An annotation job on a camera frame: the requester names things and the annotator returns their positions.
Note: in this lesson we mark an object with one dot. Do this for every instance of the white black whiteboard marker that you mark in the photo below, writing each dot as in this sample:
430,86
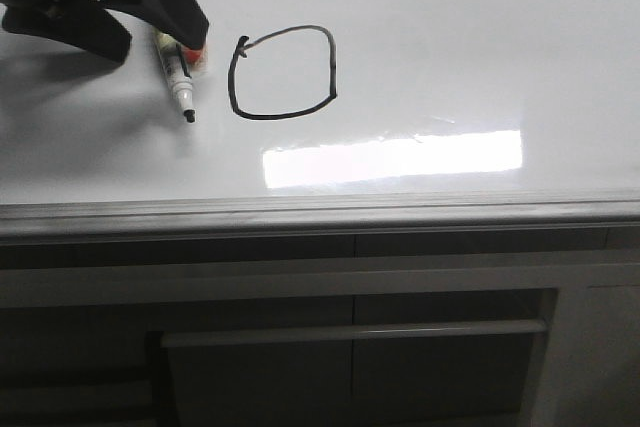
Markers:
180,66

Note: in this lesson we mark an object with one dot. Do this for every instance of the white whiteboard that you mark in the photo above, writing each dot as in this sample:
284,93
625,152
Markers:
331,116

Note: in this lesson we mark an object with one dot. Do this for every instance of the grey metal table frame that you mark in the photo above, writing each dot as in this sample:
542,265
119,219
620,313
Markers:
529,327

